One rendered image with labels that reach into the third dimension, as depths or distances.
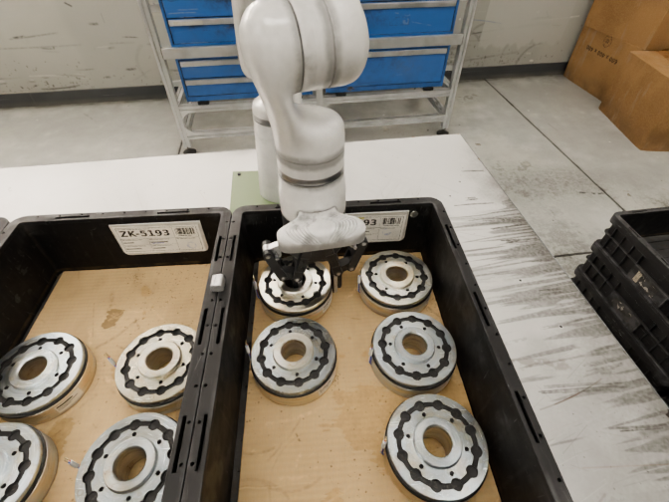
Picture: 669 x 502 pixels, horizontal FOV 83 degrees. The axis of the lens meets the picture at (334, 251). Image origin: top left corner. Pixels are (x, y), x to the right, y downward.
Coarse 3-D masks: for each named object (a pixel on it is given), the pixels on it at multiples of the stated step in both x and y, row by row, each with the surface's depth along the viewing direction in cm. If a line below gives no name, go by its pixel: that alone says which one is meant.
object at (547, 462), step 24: (240, 216) 52; (456, 240) 48; (456, 264) 46; (216, 312) 41; (480, 312) 41; (216, 336) 39; (216, 360) 37; (504, 360) 37; (216, 384) 35; (504, 384) 36; (528, 408) 33; (528, 432) 32; (192, 456) 31; (552, 456) 31; (192, 480) 30; (552, 480) 30
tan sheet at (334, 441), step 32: (416, 256) 60; (352, 288) 56; (256, 320) 52; (320, 320) 52; (352, 320) 52; (352, 352) 48; (416, 352) 48; (256, 384) 45; (352, 384) 45; (448, 384) 45; (256, 416) 43; (288, 416) 43; (320, 416) 43; (352, 416) 43; (384, 416) 43; (256, 448) 40; (288, 448) 40; (320, 448) 40; (352, 448) 40; (256, 480) 38; (288, 480) 38; (320, 480) 38; (352, 480) 38; (384, 480) 38
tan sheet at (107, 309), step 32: (64, 288) 56; (96, 288) 56; (128, 288) 56; (160, 288) 56; (192, 288) 56; (64, 320) 52; (96, 320) 52; (128, 320) 52; (160, 320) 52; (192, 320) 52; (96, 352) 48; (96, 384) 45; (64, 416) 43; (96, 416) 43; (64, 448) 40; (64, 480) 38
